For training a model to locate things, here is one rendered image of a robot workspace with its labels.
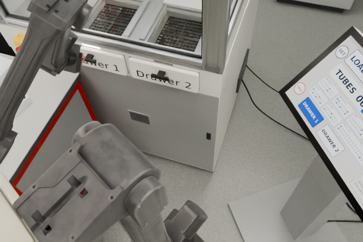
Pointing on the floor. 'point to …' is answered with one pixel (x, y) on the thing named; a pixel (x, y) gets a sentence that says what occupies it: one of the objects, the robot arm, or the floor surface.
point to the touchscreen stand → (293, 209)
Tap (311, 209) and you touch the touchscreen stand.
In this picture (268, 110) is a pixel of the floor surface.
